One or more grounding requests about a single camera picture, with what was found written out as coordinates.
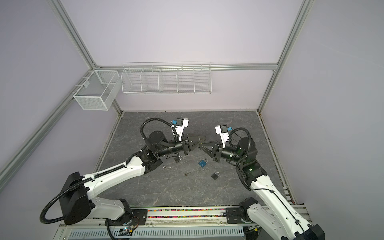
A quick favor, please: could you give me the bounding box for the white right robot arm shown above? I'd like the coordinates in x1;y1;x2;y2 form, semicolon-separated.
199;125;326;240

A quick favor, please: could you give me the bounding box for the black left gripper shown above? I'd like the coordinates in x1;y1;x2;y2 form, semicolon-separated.
157;133;206;158

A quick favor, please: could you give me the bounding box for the white mesh box basket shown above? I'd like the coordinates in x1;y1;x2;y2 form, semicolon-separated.
74;70;122;111

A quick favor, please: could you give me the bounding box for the aluminium front mounting rail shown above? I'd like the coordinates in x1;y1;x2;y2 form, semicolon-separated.
59;203;313;229

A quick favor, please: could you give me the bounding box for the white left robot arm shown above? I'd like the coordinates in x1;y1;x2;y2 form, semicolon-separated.
39;118;206;226

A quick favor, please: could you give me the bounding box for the white wire wall basket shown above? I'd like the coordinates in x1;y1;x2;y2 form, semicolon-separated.
121;62;212;95

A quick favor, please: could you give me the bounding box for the small black padlock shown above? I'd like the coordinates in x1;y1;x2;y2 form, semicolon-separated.
174;154;183;163

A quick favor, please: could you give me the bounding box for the white ventilated cable duct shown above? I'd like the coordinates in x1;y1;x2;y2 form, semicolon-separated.
67;227;245;240

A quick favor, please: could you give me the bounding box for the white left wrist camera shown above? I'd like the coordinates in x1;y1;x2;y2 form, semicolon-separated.
172;118;189;141

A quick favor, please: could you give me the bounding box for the blue padlock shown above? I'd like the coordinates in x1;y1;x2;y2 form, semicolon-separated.
198;159;208;168

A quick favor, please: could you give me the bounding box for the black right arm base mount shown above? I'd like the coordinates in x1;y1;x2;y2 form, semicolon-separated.
224;207;252;224

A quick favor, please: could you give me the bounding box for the aluminium frame corner post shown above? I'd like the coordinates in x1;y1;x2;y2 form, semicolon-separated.
47;0;98;70

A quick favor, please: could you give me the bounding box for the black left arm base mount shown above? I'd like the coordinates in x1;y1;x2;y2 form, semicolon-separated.
119;209;148;226

